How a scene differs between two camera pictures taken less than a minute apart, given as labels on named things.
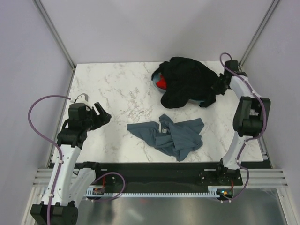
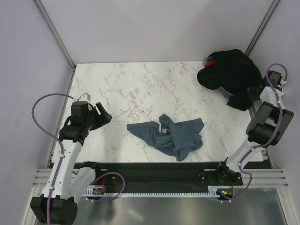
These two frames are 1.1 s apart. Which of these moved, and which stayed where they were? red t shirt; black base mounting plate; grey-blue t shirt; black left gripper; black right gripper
Moved: red t shirt; black right gripper
Stayed: black left gripper; black base mounting plate; grey-blue t shirt
